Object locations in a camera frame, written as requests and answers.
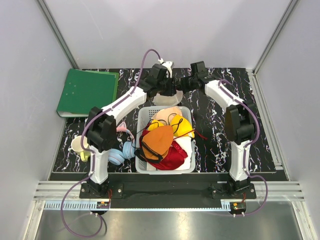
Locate white pink mesh laundry bag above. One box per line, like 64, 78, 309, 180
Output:
153, 90, 184, 106

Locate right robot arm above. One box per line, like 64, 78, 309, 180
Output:
174, 61, 260, 199

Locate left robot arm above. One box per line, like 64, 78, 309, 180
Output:
80, 59, 175, 198

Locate grey plastic laundry basket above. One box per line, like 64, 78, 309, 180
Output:
135, 106, 196, 175

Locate red satin bra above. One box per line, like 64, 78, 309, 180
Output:
149, 141, 188, 171

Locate pink blue cat-ear headphones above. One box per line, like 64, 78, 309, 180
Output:
108, 121, 136, 166

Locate yellow-green plastic cup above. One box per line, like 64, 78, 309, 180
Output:
71, 135, 91, 162

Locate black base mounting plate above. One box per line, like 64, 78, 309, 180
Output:
79, 173, 257, 211

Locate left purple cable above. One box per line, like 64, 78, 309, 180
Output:
60, 48, 165, 237

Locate yellow bra black straps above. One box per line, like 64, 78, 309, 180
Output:
149, 114, 195, 138

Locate orange bra black straps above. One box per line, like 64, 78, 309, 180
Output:
134, 120, 175, 161

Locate green ring binder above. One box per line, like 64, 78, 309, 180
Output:
56, 69, 119, 118

